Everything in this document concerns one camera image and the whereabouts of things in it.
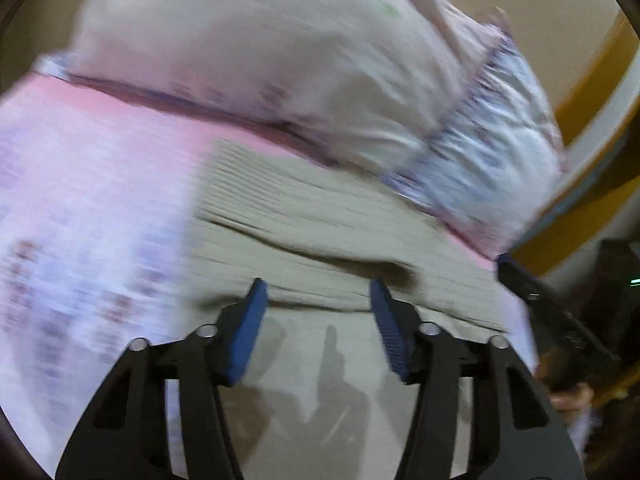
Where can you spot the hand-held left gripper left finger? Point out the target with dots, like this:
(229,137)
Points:
(247,330)

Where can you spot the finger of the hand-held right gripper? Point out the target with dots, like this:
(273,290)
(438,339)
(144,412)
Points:
(504,261)

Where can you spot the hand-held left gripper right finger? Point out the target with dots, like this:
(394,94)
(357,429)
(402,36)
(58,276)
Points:
(387,320)

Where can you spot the person's right hand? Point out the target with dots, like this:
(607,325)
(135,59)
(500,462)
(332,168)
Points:
(572,396)

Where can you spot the lavender tree print pillow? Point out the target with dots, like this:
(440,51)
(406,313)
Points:
(490,150)

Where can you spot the yellow wooden bed headboard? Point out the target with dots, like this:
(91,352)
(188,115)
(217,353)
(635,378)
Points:
(600,85)

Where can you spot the pink lavender print bed sheet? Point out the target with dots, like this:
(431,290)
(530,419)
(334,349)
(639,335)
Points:
(75,185)

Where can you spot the pale pink floral pillow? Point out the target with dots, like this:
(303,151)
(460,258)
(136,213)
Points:
(250,50)

